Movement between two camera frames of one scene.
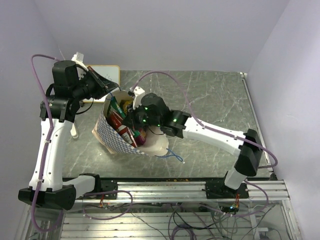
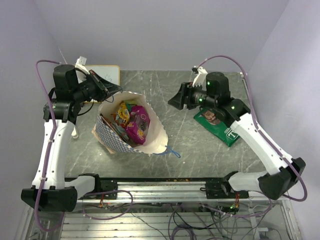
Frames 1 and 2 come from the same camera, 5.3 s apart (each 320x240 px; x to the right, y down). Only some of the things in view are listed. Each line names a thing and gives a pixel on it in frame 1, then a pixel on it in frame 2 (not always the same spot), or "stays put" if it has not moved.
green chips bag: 114,105 to 209,120
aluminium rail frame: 168,209 stays put
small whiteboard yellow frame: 111,73 stays put
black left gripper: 102,89 stays put
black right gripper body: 138,117 to 197,97
